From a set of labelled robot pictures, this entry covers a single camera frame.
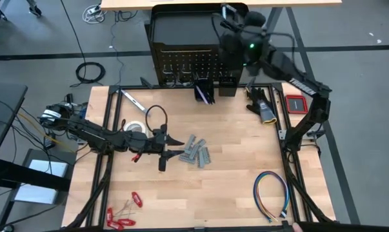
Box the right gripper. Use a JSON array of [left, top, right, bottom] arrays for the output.
[[217, 10, 273, 77]]

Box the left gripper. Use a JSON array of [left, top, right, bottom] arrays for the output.
[[128, 123, 186, 173]]

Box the black cable loop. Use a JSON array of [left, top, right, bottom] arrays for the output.
[[163, 64, 179, 88], [181, 64, 195, 87]]

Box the white tape roll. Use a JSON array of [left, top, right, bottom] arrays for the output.
[[123, 120, 148, 135]]

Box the black pegboard bin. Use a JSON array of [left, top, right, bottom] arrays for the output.
[[218, 76, 239, 97], [194, 78, 215, 104]]

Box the silver metal ruler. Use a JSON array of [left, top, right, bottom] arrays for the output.
[[120, 89, 152, 115]]

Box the black pegboard cart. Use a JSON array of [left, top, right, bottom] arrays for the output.
[[145, 2, 255, 87]]

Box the black glove grey cuff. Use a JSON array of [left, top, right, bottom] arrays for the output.
[[245, 87, 278, 126]]

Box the red framed black device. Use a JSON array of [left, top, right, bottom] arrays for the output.
[[284, 94, 309, 115]]

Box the black table edge clamp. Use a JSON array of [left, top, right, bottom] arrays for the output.
[[305, 128, 327, 141]]

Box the white topped stand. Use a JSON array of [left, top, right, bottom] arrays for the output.
[[12, 148, 78, 206]]

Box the black side table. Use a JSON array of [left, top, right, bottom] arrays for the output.
[[0, 82, 28, 165]]

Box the person's shoe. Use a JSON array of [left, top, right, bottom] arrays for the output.
[[28, 0, 43, 17]]

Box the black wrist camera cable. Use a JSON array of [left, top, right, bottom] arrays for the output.
[[264, 30, 300, 64], [144, 104, 169, 133]]

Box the long metal pegboard rail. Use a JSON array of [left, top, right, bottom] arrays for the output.
[[160, 48, 213, 54]]

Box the black aluminium table frame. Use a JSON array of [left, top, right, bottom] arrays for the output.
[[62, 82, 339, 232]]

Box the coloured wire bundle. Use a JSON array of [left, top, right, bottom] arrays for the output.
[[253, 170, 291, 224]]

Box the coiled black floor cable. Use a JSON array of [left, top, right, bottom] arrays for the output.
[[70, 61, 106, 88]]

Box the white cable with power strip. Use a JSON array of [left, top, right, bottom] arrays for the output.
[[82, 3, 108, 25]]

